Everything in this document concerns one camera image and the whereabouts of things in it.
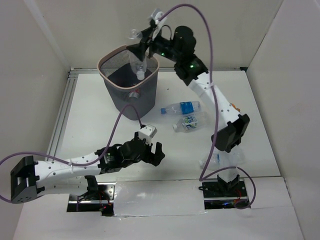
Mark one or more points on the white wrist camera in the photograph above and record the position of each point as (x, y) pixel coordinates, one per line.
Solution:
(156, 22)
(147, 133)

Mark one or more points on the clear plastic bottle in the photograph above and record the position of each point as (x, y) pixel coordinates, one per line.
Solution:
(138, 67)

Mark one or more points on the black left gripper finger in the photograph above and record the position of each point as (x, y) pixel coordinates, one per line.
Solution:
(158, 156)
(136, 136)

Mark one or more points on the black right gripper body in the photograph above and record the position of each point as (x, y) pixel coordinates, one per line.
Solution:
(160, 45)

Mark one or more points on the green label plastic bottle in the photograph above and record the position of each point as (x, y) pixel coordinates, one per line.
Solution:
(191, 122)

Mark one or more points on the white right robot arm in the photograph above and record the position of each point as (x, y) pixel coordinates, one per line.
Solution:
(230, 125)

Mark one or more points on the blue cap crushed bottle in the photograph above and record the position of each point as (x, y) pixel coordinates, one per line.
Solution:
(221, 159)

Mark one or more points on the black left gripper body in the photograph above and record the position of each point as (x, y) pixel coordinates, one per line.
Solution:
(148, 153)

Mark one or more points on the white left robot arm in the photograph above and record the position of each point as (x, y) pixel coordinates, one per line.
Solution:
(31, 179)

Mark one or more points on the blue label plastic bottle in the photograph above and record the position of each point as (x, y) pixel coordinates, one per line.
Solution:
(181, 108)

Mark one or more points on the grey mesh waste bin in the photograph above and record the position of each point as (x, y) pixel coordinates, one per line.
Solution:
(119, 79)

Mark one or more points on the red label plastic bottle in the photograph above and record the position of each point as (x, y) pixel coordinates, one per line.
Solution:
(134, 94)

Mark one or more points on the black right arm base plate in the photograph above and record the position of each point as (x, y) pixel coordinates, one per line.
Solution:
(214, 197)

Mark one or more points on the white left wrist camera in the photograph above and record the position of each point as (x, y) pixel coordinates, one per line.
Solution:
(147, 133)

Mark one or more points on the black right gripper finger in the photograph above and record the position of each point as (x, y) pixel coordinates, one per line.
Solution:
(149, 34)
(139, 50)

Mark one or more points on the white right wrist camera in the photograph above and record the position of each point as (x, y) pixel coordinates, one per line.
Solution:
(156, 22)

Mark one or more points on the aluminium frame rail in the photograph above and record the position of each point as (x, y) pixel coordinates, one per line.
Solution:
(70, 89)

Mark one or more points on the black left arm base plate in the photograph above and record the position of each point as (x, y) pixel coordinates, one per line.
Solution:
(101, 201)

